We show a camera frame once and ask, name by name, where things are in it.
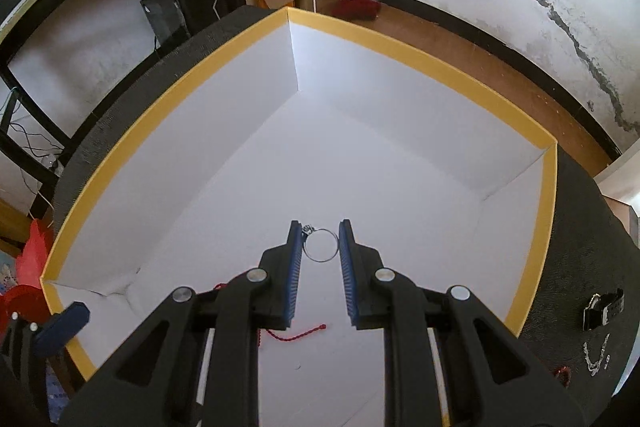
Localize black cables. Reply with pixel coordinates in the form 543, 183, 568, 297
0, 89, 67, 210

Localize black frame desk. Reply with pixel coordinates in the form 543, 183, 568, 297
0, 0, 247, 220

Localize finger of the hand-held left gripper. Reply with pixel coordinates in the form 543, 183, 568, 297
0, 302, 91, 358

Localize yellow box white inside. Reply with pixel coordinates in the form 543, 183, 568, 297
40, 6, 558, 383

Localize red string bracelet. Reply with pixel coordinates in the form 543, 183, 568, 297
215, 283, 327, 344

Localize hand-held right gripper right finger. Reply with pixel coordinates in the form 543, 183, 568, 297
338, 219, 585, 427

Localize black subwoofer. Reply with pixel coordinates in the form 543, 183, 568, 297
140, 0, 224, 54

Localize silver chain necklace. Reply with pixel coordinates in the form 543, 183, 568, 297
583, 334, 612, 377

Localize large brown cardboard box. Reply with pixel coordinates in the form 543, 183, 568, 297
602, 194, 640, 251

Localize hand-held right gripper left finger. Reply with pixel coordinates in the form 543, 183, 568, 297
59, 220, 307, 427

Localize red cloth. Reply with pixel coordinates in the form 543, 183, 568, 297
332, 0, 381, 22

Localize black wrist watch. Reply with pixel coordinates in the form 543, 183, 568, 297
582, 289, 626, 332

